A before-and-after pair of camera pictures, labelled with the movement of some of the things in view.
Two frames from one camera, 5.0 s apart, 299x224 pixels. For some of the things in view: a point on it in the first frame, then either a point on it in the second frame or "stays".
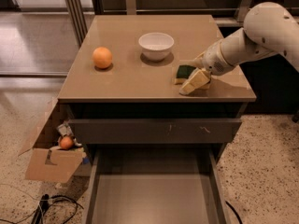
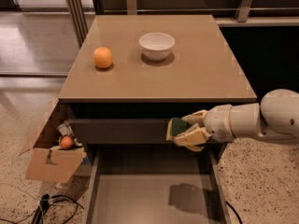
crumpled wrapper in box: (64, 129) stays
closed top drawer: (158, 131) stays
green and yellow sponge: (182, 74) -> (176, 126)
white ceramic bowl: (156, 46) stays
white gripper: (212, 61) -> (218, 122)
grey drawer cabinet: (153, 155) stays
